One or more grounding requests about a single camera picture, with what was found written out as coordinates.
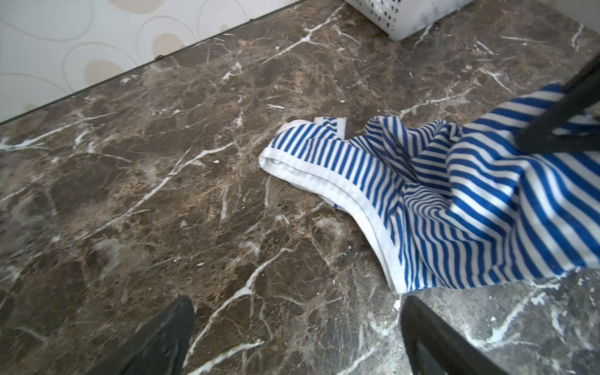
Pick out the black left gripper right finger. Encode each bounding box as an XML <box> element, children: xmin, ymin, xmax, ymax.
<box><xmin>401</xmin><ymin>296</ymin><xmax>506</xmax><ymax>375</ymax></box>

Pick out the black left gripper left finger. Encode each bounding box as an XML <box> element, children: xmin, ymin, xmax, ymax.
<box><xmin>89</xmin><ymin>295</ymin><xmax>196</xmax><ymax>375</ymax></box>

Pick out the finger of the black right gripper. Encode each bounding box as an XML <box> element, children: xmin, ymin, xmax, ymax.
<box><xmin>515</xmin><ymin>56</ymin><xmax>599</xmax><ymax>154</ymax></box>

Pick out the blue white striped tank top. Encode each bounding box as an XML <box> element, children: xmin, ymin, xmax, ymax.
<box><xmin>259</xmin><ymin>84</ymin><xmax>599</xmax><ymax>295</ymax></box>

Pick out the white plastic laundry basket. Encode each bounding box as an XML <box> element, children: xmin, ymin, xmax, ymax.
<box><xmin>348</xmin><ymin>0</ymin><xmax>473</xmax><ymax>42</ymax></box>

